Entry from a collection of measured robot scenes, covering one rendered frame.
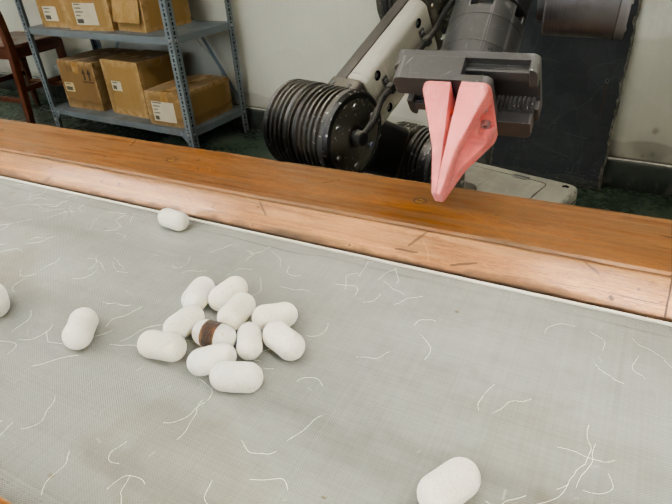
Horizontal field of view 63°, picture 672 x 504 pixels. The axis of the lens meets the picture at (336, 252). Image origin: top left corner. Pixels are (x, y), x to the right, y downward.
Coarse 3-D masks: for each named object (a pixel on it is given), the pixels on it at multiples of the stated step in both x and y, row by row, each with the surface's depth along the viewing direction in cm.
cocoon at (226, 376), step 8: (216, 368) 35; (224, 368) 35; (232, 368) 35; (240, 368) 34; (248, 368) 34; (256, 368) 35; (216, 376) 34; (224, 376) 34; (232, 376) 34; (240, 376) 34; (248, 376) 34; (256, 376) 34; (216, 384) 35; (224, 384) 34; (232, 384) 34; (240, 384) 34; (248, 384) 34; (256, 384) 34; (232, 392) 35; (240, 392) 35; (248, 392) 35
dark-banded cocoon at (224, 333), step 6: (198, 324) 39; (222, 324) 38; (192, 330) 39; (198, 330) 38; (216, 330) 38; (222, 330) 38; (228, 330) 38; (234, 330) 39; (192, 336) 39; (198, 336) 38; (216, 336) 38; (222, 336) 38; (228, 336) 38; (234, 336) 38; (198, 342) 39; (216, 342) 38; (228, 342) 38; (234, 342) 38
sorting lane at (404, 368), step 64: (0, 192) 65; (64, 192) 64; (0, 256) 52; (64, 256) 51; (128, 256) 51; (192, 256) 50; (256, 256) 49; (320, 256) 49; (0, 320) 43; (64, 320) 43; (128, 320) 43; (320, 320) 41; (384, 320) 41; (448, 320) 40; (512, 320) 40; (576, 320) 40; (640, 320) 39; (0, 384) 37; (64, 384) 37; (128, 384) 37; (192, 384) 36; (320, 384) 36; (384, 384) 35; (448, 384) 35; (512, 384) 35; (576, 384) 34; (640, 384) 34; (0, 448) 33; (64, 448) 32; (128, 448) 32; (192, 448) 32; (256, 448) 32; (320, 448) 31; (384, 448) 31; (448, 448) 31; (512, 448) 31; (576, 448) 30; (640, 448) 30
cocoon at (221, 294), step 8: (232, 280) 43; (240, 280) 43; (216, 288) 42; (224, 288) 42; (232, 288) 42; (240, 288) 43; (208, 296) 42; (216, 296) 42; (224, 296) 42; (232, 296) 42; (216, 304) 42; (224, 304) 42
